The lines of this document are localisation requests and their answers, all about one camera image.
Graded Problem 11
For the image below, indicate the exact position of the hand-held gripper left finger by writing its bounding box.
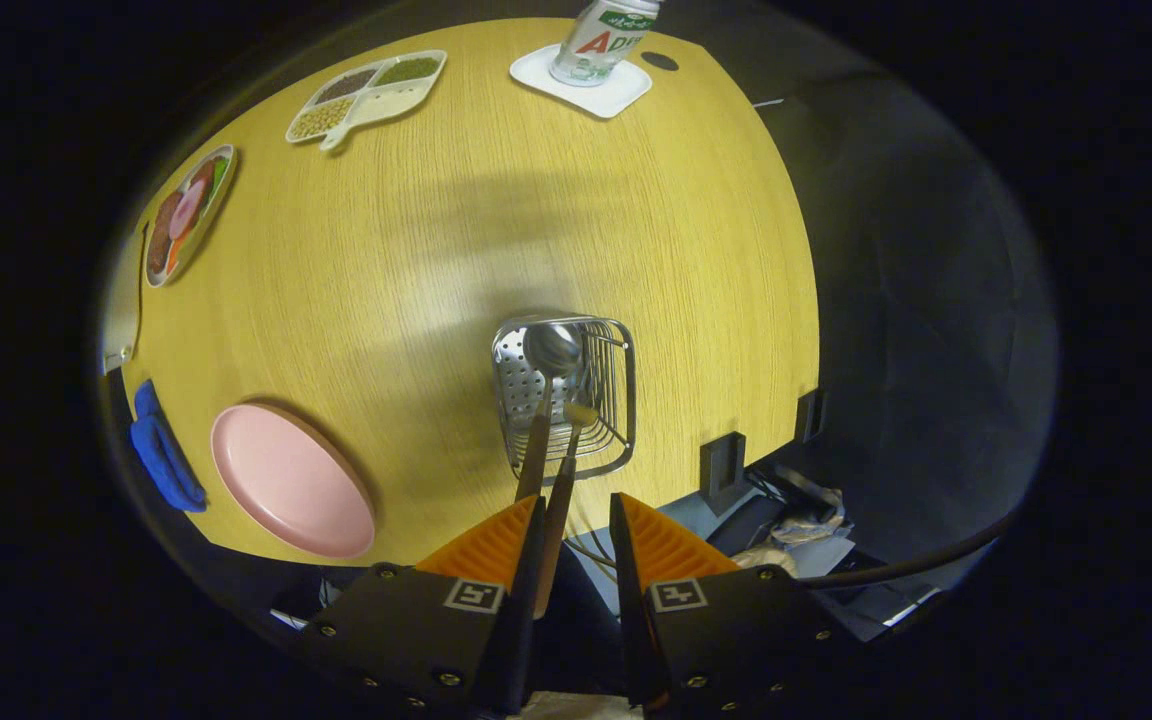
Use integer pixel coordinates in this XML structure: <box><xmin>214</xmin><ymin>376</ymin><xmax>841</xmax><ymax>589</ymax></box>
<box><xmin>301</xmin><ymin>494</ymin><xmax>547</xmax><ymax>716</ymax></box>

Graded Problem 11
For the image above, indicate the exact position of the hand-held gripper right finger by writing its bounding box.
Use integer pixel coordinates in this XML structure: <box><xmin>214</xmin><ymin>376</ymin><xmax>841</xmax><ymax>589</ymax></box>
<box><xmin>609</xmin><ymin>492</ymin><xmax>862</xmax><ymax>716</ymax></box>

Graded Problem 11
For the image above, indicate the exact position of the metal fork wooden handle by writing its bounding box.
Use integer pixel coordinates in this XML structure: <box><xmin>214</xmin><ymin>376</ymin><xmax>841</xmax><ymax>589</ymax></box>
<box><xmin>533</xmin><ymin>402</ymin><xmax>599</xmax><ymax>616</ymax></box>

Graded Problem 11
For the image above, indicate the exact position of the metal spoon wooden handle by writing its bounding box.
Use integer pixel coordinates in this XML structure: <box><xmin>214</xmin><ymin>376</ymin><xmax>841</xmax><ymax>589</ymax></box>
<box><xmin>514</xmin><ymin>322</ymin><xmax>585</xmax><ymax>503</ymax></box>

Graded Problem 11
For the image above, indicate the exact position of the black table clamp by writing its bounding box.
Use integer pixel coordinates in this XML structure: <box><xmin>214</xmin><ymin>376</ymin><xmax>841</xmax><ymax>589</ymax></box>
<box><xmin>700</xmin><ymin>431</ymin><xmax>748</xmax><ymax>516</ymax></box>
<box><xmin>794</xmin><ymin>388</ymin><xmax>827</xmax><ymax>444</ymax></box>

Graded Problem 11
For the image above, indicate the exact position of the crumpled plastic bag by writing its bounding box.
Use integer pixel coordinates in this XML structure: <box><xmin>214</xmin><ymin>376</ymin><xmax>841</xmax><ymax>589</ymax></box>
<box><xmin>731</xmin><ymin>488</ymin><xmax>855</xmax><ymax>579</ymax></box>

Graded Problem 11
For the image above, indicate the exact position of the pink round plate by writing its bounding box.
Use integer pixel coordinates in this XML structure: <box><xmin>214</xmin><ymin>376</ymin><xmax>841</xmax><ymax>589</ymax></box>
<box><xmin>210</xmin><ymin>402</ymin><xmax>377</xmax><ymax>559</ymax></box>

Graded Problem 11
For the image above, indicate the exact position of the blue towel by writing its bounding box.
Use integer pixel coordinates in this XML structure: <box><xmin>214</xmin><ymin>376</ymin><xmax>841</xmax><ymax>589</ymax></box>
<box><xmin>129</xmin><ymin>379</ymin><xmax>208</xmax><ymax>513</ymax></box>

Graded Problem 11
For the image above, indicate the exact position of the white square coaster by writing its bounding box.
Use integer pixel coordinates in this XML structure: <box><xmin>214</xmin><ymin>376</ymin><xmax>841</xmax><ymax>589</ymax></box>
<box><xmin>510</xmin><ymin>43</ymin><xmax>653</xmax><ymax>120</ymax></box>

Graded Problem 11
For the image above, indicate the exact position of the white toaster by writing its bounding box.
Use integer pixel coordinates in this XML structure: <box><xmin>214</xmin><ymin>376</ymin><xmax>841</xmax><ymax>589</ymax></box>
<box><xmin>101</xmin><ymin>230</ymin><xmax>144</xmax><ymax>373</ymax></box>

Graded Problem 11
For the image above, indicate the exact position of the pink toy ham slice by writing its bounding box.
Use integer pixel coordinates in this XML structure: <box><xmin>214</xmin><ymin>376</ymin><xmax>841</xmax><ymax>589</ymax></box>
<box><xmin>170</xmin><ymin>178</ymin><xmax>207</xmax><ymax>239</ymax></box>

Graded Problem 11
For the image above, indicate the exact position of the white divided grain dish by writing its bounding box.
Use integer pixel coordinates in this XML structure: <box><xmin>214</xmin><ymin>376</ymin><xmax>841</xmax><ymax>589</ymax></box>
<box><xmin>285</xmin><ymin>50</ymin><xmax>448</xmax><ymax>152</ymax></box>

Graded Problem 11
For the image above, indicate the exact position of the oval plate with toy food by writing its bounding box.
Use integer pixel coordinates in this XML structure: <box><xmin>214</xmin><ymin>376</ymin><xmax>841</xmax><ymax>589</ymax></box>
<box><xmin>143</xmin><ymin>144</ymin><xmax>237</xmax><ymax>289</ymax></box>

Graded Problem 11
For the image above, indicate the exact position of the white drink bottle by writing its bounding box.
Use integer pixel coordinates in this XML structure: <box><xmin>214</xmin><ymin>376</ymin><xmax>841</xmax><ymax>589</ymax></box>
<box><xmin>549</xmin><ymin>0</ymin><xmax>661</xmax><ymax>87</ymax></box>

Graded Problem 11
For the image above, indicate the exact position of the metal wire cutlery rack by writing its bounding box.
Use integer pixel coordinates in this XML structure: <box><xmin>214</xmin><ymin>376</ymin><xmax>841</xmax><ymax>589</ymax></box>
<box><xmin>491</xmin><ymin>314</ymin><xmax>637</xmax><ymax>483</ymax></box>

